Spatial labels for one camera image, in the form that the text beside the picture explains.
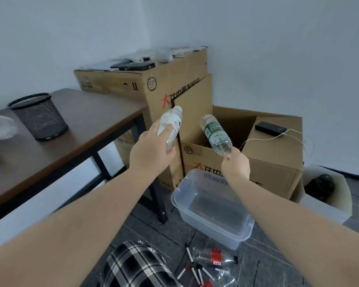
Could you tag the person's left hand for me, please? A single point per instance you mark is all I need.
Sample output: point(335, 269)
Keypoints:
point(146, 152)

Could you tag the person's right hand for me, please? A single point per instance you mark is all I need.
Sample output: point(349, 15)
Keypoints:
point(236, 167)

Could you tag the person's right fingers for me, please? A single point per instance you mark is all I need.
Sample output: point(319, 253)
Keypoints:
point(231, 153)

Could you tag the person's left thumb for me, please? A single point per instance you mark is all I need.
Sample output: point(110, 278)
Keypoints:
point(171, 150)

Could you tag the clear bottle with green label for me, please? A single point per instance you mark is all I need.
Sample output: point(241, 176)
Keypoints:
point(214, 132)

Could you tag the clear bottle with red-white label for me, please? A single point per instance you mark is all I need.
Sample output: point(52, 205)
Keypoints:
point(173, 119)

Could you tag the person's right forearm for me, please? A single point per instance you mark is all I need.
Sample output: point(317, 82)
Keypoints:
point(296, 230)

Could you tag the person's left forearm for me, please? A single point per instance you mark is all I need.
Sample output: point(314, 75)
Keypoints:
point(77, 224)

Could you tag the open cardboard box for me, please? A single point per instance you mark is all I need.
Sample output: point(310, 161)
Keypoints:
point(272, 164)

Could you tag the black power bank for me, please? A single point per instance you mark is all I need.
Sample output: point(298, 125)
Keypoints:
point(270, 128)

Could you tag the clear plastic storage bin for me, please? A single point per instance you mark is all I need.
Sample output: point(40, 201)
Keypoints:
point(212, 209)

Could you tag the tall closed cardboard box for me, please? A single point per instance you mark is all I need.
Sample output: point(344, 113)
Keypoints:
point(167, 83)

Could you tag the flat black device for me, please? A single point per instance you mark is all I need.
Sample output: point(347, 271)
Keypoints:
point(136, 66)

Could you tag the black bundled object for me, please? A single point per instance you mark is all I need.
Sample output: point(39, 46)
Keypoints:
point(320, 186)

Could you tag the white crumpled item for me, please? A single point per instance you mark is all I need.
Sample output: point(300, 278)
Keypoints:
point(164, 56)

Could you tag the small black device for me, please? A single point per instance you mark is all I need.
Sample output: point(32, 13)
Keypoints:
point(121, 63)

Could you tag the crushed bottle with red label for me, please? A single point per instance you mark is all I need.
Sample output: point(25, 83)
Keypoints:
point(216, 256)

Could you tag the group of white marker pens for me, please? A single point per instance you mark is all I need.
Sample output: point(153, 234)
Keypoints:
point(190, 255)

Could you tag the white open box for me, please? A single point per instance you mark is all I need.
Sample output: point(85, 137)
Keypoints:
point(342, 191)

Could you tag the black-white plaid clothing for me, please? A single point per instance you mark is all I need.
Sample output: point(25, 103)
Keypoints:
point(134, 267)

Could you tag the crushed clear plastic bottle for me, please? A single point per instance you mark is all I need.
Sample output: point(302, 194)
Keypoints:
point(224, 280)

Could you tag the black mesh waste basket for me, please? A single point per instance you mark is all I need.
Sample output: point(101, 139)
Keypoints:
point(40, 118)

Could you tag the crumpled clear plastic bag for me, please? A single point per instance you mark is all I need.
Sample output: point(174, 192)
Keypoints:
point(1, 127)

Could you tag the dark table with black frame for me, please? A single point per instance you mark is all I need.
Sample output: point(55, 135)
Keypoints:
point(77, 128)

